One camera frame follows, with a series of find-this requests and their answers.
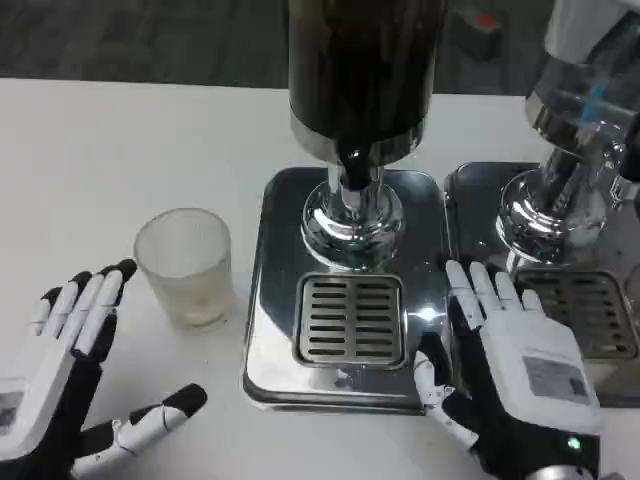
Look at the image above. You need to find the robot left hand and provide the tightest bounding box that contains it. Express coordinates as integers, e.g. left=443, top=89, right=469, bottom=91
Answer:
left=0, top=258, right=209, bottom=480

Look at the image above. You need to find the black dispenser tap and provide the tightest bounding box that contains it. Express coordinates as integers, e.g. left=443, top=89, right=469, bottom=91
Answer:
left=338, top=142, right=382, bottom=192

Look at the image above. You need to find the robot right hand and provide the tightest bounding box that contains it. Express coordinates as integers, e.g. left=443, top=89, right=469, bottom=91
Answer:
left=413, top=259, right=602, bottom=480

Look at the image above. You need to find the dark box with red top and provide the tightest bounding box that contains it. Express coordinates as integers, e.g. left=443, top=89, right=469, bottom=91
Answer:
left=448, top=8, right=502, bottom=62

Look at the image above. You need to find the clear ribbed glass cup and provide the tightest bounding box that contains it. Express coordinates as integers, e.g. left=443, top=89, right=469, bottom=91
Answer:
left=132, top=207, right=234, bottom=331

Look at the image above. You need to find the clear drink dispenser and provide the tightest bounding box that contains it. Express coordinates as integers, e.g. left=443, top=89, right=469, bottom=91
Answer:
left=494, top=0, right=640, bottom=274

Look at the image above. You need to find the dark drink dispenser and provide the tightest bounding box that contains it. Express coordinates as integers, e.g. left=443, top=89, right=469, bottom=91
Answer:
left=286, top=0, right=450, bottom=269

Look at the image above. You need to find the steel drip tray base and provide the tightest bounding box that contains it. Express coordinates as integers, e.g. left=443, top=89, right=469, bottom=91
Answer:
left=241, top=166, right=455, bottom=415
left=443, top=160, right=640, bottom=409

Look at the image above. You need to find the steel drip grid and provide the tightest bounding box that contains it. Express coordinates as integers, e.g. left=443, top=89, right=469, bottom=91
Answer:
left=291, top=272, right=407, bottom=370
left=513, top=268, right=640, bottom=360

